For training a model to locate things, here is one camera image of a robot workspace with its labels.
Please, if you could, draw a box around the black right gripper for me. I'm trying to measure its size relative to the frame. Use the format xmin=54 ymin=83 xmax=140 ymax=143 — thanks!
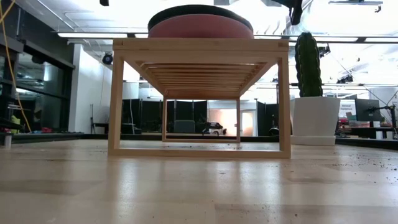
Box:
xmin=270 ymin=0 xmax=304 ymax=26

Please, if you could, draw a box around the black plate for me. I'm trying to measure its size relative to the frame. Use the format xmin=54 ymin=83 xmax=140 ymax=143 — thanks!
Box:
xmin=147 ymin=4 xmax=254 ymax=30

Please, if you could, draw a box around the red plate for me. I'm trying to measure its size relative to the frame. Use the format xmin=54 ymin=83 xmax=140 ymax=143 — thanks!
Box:
xmin=148 ymin=13 xmax=254 ymax=39

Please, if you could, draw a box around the wooden slatted shelf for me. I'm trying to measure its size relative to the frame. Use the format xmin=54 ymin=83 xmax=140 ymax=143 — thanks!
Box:
xmin=107 ymin=37 xmax=292 ymax=159

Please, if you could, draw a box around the long ceiling light strip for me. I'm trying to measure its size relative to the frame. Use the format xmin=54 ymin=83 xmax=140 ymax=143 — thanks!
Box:
xmin=57 ymin=32 xmax=128 ymax=39

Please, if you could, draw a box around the green cactus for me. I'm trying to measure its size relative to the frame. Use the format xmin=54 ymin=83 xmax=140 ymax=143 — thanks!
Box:
xmin=294 ymin=32 xmax=323 ymax=98

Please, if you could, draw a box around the white plant pot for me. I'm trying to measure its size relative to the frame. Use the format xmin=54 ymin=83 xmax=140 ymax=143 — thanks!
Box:
xmin=289 ymin=96 xmax=341 ymax=137

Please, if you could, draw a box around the narrow black partition screen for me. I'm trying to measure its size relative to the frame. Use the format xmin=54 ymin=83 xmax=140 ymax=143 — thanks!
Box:
xmin=256 ymin=101 xmax=279 ymax=137

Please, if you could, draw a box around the white printed sign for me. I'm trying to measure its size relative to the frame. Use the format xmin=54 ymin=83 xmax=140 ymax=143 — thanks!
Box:
xmin=338 ymin=99 xmax=357 ymax=118

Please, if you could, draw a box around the black background monitor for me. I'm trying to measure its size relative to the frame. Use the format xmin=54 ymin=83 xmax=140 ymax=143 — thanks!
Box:
xmin=355 ymin=98 xmax=382 ymax=122

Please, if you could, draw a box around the wide black partition screen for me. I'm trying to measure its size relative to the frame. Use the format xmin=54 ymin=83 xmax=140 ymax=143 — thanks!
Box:
xmin=122 ymin=98 xmax=208 ymax=134

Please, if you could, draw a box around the white pot saucer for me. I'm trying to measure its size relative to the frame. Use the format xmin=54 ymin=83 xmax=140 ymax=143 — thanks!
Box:
xmin=290 ymin=134 xmax=336 ymax=146

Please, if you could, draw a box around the white wheeled cart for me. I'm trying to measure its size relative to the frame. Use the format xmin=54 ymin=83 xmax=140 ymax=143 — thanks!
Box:
xmin=201 ymin=121 xmax=228 ymax=136

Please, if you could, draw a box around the grey box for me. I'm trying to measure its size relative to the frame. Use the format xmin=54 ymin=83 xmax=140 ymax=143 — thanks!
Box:
xmin=174 ymin=119 xmax=196 ymax=134

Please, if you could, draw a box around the yellow cable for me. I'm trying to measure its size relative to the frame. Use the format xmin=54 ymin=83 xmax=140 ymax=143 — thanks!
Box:
xmin=0 ymin=0 xmax=32 ymax=133

